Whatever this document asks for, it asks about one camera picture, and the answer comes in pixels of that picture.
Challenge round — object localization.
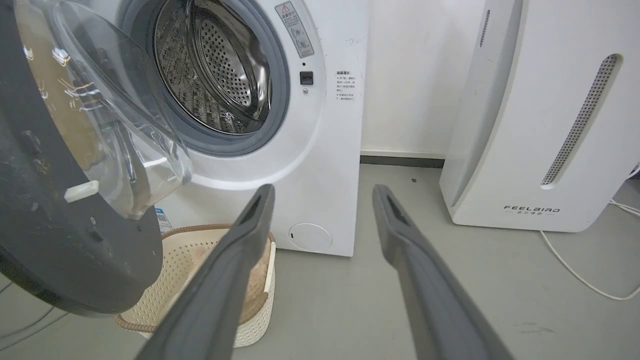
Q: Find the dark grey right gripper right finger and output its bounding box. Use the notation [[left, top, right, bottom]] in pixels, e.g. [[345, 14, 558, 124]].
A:
[[372, 184, 516, 360]]

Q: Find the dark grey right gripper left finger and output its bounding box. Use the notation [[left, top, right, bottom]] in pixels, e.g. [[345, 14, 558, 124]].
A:
[[135, 184, 276, 360]]

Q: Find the dark round washing machine door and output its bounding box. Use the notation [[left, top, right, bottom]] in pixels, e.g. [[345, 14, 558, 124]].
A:
[[0, 0, 194, 317]]

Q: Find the white front-load washing machine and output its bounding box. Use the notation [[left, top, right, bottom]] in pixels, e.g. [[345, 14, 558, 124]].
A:
[[82, 0, 370, 258]]

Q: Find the cream perforated laundry basket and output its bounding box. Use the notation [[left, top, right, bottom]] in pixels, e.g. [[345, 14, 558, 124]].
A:
[[114, 223, 277, 349]]

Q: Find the white Feelbird air purifier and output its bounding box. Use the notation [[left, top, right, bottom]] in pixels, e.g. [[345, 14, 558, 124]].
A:
[[439, 0, 640, 233]]

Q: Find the white power cable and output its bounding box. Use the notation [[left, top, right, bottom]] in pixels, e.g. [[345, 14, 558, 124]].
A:
[[539, 168, 640, 301]]

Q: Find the thin grey floor cable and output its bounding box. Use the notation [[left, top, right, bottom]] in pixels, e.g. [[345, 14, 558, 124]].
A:
[[0, 281, 69, 351]]

